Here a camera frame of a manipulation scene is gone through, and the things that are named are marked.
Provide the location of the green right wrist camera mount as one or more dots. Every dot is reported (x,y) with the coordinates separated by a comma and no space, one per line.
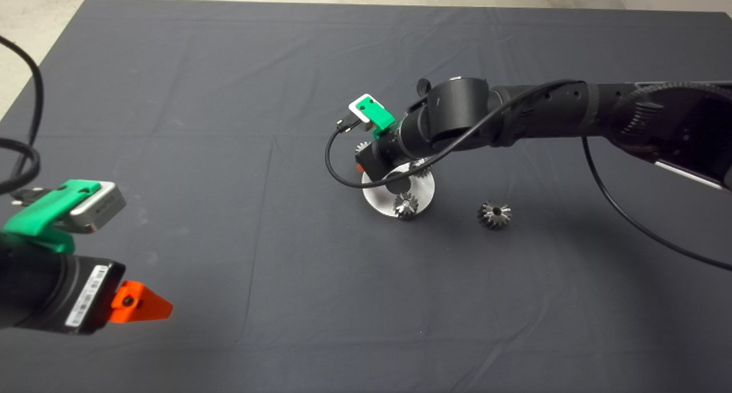
(377,114)

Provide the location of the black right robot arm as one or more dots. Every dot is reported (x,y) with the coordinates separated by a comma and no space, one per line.
(543,115)

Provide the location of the small steel spur gear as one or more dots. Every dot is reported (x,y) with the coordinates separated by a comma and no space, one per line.
(361,148)

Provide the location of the dark grey table cloth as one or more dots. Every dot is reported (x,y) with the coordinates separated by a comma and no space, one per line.
(229,95)

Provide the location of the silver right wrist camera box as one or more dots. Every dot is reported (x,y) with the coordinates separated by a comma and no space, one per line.
(355,110)

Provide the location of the small steel bevel gear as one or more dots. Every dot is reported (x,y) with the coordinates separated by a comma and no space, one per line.
(424,170)
(405,205)

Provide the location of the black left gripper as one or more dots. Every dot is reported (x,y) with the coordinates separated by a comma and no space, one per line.
(86,296)

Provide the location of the large steel bevel gear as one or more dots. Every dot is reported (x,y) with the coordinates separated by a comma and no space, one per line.
(494,214)

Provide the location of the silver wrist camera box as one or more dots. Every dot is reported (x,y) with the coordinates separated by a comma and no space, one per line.
(103,205)
(355,110)

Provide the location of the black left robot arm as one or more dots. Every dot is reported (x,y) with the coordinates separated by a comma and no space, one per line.
(28,290)

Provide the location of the round metal plate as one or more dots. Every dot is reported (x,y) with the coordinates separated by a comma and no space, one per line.
(380,201)

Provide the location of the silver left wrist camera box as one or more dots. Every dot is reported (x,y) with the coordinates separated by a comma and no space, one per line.
(103,205)

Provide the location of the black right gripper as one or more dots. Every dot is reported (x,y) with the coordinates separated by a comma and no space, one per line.
(386,158)

